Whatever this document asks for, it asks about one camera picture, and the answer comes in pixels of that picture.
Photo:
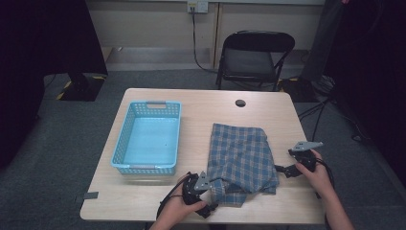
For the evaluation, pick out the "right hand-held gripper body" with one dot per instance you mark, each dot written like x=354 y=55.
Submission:
x=304 y=156

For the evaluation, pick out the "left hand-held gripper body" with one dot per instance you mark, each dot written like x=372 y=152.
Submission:
x=191 y=190

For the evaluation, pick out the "blue plaid cloth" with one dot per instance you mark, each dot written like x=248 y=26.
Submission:
x=241 y=156

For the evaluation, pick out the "light blue plastic basket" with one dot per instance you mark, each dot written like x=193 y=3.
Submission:
x=150 y=140

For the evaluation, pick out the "person's left hand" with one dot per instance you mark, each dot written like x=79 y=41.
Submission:
x=177 y=211

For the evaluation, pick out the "person's right hand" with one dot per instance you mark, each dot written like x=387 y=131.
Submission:
x=316 y=180

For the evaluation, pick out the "black tripod stand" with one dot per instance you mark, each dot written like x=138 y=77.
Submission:
x=319 y=111

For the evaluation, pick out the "grey tape strip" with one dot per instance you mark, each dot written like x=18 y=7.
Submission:
x=91 y=195

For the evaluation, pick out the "black folding chair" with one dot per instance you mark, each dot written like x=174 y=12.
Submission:
x=252 y=60

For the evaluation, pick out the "dark curtain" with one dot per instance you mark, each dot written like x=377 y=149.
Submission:
x=41 y=48
x=373 y=64

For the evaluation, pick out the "grey upright panel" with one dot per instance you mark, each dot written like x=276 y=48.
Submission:
x=322 y=41

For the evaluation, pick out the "black stand base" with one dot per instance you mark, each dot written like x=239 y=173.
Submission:
x=81 y=87

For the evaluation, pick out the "white wall socket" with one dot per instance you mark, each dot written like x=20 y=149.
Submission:
x=198 y=6

